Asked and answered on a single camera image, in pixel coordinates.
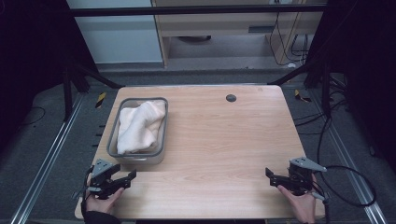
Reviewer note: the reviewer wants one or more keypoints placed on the yellow black striped tape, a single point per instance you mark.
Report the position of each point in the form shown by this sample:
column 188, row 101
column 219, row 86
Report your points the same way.
column 100, row 100
column 300, row 96

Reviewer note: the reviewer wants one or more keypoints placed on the white towel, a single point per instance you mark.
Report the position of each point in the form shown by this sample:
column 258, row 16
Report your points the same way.
column 140, row 127

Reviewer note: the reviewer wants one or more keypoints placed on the dark curtain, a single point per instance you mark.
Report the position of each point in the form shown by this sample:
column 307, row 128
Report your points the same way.
column 31, row 46
column 367, row 62

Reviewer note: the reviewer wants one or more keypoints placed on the wooden desk with shelf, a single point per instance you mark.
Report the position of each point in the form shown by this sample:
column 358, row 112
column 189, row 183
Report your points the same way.
column 218, row 28

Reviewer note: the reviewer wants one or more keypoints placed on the white cabinet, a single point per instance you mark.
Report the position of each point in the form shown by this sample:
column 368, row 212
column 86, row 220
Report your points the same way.
column 118, row 37

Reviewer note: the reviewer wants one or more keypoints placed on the black horizontal frame bar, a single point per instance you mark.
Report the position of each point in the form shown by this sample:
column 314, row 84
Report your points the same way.
column 186, row 11

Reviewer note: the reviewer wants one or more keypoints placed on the metal floor rail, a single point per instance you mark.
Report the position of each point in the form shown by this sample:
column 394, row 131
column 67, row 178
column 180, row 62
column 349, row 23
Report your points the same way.
column 348, row 161
column 49, row 158

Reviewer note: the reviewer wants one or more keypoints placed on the person's right hand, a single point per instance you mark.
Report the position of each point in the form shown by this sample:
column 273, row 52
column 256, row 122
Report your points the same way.
column 300, row 207

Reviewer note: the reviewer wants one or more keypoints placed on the grey plastic bin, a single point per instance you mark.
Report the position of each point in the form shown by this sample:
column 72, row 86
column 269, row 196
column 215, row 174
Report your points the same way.
column 116, row 146

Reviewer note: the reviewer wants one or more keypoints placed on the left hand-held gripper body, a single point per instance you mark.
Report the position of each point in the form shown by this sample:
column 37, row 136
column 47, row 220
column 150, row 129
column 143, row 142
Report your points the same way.
column 101, row 174

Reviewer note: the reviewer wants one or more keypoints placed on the round grey table grommet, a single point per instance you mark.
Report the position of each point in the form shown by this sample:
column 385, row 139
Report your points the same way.
column 231, row 98

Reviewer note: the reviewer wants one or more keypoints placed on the black metal stand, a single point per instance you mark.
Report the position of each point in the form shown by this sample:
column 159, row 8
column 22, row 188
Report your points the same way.
column 325, row 90
column 67, row 93

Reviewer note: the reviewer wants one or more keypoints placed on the person's left hand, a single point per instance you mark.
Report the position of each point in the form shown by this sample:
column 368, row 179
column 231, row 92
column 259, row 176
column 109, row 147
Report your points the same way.
column 104, row 202

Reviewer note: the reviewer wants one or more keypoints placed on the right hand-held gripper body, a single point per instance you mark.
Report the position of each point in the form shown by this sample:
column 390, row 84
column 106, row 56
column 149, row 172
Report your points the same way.
column 302, row 175

